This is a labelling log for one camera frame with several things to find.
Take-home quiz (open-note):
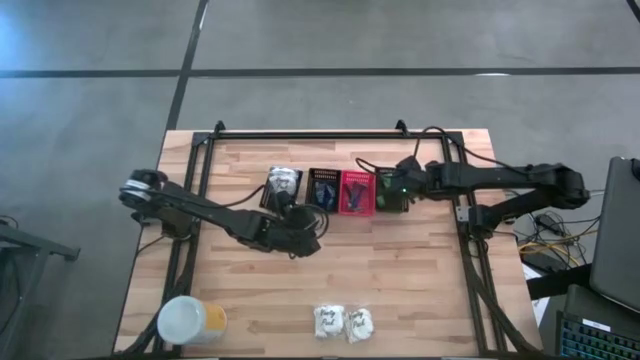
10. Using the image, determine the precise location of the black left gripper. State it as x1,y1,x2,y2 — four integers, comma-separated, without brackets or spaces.
272,190,321,237

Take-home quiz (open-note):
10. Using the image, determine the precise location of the printed cotton ball bag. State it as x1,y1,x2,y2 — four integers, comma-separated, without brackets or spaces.
312,303,346,341
344,307,375,345
267,168,289,196

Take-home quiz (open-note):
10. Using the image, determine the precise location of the blue item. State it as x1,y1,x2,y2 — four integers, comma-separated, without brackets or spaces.
348,182,370,211

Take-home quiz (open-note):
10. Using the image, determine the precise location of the black plastic basket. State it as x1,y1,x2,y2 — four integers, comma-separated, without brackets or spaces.
305,168,342,214
258,166,305,211
374,167,411,214

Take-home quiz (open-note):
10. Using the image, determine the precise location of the red plastic basket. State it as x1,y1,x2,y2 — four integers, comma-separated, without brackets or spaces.
339,170,377,217

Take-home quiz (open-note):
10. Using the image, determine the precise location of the black power adapter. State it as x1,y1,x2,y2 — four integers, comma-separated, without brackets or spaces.
533,212,565,237

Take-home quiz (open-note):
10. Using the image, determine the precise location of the yellow canister with white lid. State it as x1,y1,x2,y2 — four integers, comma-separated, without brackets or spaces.
156,294,229,347

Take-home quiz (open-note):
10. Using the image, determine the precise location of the white paper sheet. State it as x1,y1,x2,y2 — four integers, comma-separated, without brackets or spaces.
522,264,551,326

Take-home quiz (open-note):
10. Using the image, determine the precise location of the grey closed laptop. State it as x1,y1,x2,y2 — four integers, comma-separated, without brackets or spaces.
588,155,640,314

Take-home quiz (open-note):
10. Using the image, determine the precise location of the laptop with lit keyboard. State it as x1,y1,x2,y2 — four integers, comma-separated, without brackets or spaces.
555,283,640,360

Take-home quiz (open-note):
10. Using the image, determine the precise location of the black floor stand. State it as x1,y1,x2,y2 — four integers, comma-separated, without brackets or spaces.
0,219,81,360

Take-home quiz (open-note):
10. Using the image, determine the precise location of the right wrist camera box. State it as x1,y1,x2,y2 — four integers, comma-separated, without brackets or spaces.
397,155,426,184

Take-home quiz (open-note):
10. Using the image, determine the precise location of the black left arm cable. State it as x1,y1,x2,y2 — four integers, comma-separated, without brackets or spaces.
199,183,331,246

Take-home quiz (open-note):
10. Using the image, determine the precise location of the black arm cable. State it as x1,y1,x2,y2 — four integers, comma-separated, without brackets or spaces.
354,125,531,176
199,183,331,246

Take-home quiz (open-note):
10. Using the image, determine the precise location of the black metal table frame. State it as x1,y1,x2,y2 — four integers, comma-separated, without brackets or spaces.
117,118,544,357

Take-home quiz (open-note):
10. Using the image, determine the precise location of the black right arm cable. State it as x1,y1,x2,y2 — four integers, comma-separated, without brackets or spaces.
354,125,531,176

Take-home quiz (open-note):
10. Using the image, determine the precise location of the yellow floor cable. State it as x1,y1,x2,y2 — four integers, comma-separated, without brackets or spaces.
517,228,600,257

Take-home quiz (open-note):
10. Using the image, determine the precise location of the black strap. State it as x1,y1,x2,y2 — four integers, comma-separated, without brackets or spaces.
525,263,594,301

